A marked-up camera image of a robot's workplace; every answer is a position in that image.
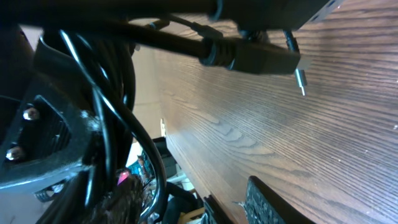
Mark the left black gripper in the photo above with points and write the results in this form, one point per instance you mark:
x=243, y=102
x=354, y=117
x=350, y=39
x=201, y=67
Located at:
x=48, y=127

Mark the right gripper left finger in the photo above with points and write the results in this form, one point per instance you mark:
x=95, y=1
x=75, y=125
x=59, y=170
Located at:
x=213, y=213

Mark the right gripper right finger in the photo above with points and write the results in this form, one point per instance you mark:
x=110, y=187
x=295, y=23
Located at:
x=263, y=205

